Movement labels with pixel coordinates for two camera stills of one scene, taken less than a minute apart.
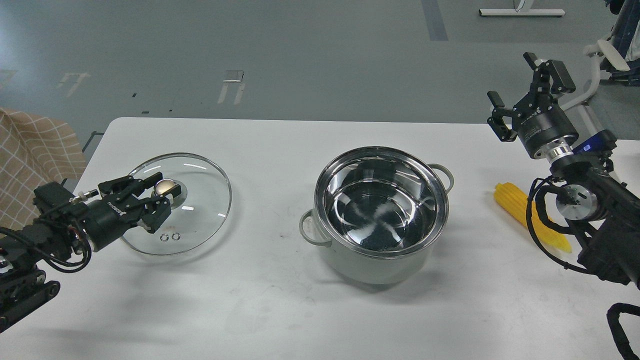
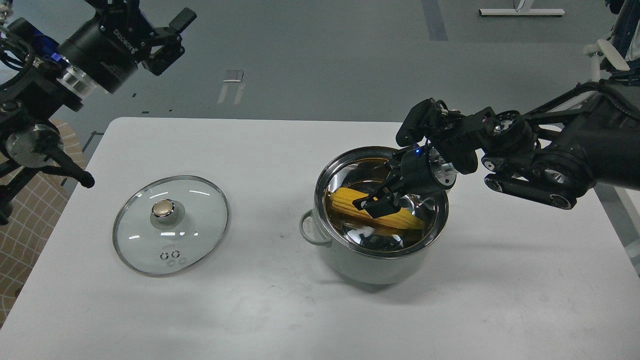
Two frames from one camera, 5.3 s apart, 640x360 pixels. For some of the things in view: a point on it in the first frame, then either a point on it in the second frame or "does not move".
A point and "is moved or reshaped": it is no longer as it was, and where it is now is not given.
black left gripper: [105, 218] → [107, 50]
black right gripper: [536, 120] → [417, 170]
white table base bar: [522, 12] does not move
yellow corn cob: [515, 202] → [342, 199]
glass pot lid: [197, 214] is moved or reshaped
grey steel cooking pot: [379, 209] does not move
